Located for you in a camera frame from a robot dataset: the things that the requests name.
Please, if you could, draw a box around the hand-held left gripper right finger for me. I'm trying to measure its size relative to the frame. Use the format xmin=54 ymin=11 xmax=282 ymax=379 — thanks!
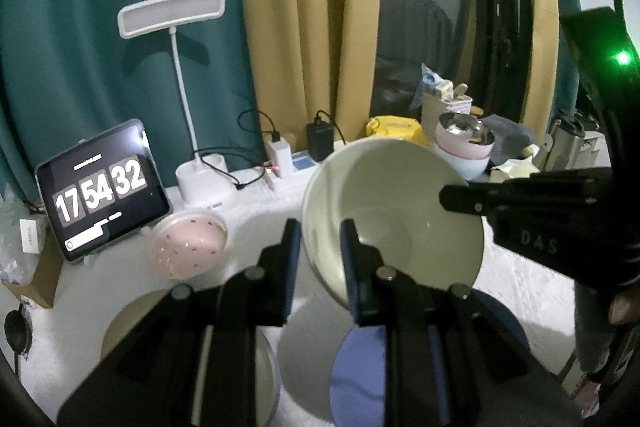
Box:
xmin=339 ymin=219 xmax=583 ymax=427

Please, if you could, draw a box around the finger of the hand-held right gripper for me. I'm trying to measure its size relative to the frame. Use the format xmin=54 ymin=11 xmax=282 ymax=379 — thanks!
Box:
xmin=439 ymin=167 xmax=613 ymax=218

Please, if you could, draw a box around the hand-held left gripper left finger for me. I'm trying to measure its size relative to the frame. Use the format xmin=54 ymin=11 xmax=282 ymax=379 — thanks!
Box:
xmin=55 ymin=218 xmax=302 ymax=427

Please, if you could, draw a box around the blue plate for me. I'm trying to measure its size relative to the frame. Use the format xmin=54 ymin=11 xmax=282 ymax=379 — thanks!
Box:
xmin=276 ymin=292 xmax=532 ymax=427

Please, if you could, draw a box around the cream bowl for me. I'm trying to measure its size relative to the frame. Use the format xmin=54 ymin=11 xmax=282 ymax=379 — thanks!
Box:
xmin=301 ymin=138 xmax=486 ymax=310

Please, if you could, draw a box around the white bowl with pink inside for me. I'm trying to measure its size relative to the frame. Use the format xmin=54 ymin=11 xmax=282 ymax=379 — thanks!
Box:
xmin=150 ymin=208 xmax=230 ymax=280

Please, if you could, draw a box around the cream plate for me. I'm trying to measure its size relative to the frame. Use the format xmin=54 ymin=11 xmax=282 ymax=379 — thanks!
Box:
xmin=101 ymin=291 xmax=278 ymax=427

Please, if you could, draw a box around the person's right forearm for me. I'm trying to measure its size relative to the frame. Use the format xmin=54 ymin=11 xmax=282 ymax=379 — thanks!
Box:
xmin=574 ymin=279 xmax=618 ymax=375

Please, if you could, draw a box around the person's right hand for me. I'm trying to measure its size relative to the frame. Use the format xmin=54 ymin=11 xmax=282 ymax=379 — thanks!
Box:
xmin=609 ymin=291 xmax=640 ymax=327

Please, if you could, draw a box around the light blue bowl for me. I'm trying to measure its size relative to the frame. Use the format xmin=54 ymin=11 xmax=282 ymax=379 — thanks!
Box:
xmin=431 ymin=142 xmax=492 ymax=182

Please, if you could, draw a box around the small pink bowl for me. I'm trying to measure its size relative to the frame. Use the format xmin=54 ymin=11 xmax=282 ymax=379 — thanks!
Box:
xmin=434 ymin=130 xmax=496 ymax=160

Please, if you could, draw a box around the pale yellow tissue packet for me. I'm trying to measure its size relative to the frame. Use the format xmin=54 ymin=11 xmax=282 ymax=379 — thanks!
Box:
xmin=489 ymin=144 xmax=541 ymax=183

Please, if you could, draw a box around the white tablecloth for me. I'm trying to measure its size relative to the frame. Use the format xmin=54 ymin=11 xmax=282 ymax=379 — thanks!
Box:
xmin=0 ymin=167 xmax=616 ymax=427

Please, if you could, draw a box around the grey cloth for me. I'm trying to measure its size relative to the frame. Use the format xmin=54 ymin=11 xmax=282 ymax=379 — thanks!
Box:
xmin=482 ymin=114 xmax=536 ymax=165

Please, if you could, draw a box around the steel bowl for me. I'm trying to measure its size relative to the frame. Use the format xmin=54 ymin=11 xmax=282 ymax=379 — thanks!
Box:
xmin=437 ymin=111 xmax=497 ymax=145

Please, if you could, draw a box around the white storage basket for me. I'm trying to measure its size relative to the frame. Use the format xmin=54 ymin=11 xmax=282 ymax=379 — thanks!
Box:
xmin=420 ymin=92 xmax=475 ymax=128

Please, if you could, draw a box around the white power strip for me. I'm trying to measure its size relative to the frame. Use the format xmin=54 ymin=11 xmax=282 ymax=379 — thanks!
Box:
xmin=262 ymin=151 xmax=321 ymax=193

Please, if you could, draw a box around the steel thermos bottle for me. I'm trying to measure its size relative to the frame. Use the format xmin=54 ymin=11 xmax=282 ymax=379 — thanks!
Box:
xmin=540 ymin=108 xmax=601 ymax=173

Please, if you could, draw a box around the white charger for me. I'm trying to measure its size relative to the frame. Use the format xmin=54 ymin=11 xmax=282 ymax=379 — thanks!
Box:
xmin=267 ymin=131 xmax=292 ymax=178

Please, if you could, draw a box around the white desk lamp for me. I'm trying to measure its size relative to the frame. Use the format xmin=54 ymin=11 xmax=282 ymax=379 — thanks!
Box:
xmin=117 ymin=0 xmax=240 ymax=212

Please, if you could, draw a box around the light blue packet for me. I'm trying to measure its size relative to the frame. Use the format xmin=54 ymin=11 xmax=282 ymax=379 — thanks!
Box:
xmin=412 ymin=63 xmax=453 ymax=108

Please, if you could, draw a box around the black charger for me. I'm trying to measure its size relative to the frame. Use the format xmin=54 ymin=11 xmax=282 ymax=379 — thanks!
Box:
xmin=306 ymin=110 xmax=335 ymax=163

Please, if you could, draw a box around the yellow curtain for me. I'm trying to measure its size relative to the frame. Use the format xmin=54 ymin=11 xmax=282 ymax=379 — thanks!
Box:
xmin=235 ymin=0 xmax=385 ymax=145
xmin=517 ymin=0 xmax=560 ymax=128

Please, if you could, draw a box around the tablet showing clock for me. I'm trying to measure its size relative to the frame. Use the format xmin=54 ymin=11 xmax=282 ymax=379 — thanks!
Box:
xmin=34 ymin=118 xmax=173 ymax=263

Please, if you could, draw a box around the cardboard box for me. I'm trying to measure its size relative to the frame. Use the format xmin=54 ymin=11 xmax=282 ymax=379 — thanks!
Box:
xmin=0 ymin=232 xmax=63 ymax=309

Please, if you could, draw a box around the small white box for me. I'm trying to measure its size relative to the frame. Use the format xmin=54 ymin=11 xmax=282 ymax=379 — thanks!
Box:
xmin=20 ymin=217 xmax=43 ymax=255

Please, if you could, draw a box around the black round pouch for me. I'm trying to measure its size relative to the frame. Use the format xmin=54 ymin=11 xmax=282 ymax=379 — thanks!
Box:
xmin=4 ymin=301 xmax=33 ymax=375

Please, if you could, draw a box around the clear plastic bag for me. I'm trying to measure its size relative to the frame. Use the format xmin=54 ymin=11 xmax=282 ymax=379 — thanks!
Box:
xmin=0 ymin=187 xmax=41 ymax=283

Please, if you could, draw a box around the black lamp cable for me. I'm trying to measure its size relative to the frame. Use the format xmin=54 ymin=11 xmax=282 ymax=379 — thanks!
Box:
xmin=192 ymin=148 xmax=266 ymax=193

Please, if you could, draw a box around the black charger cable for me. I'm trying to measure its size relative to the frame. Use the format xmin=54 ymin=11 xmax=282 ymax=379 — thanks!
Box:
xmin=237 ymin=108 xmax=281 ymax=143
xmin=315 ymin=110 xmax=348 ymax=145

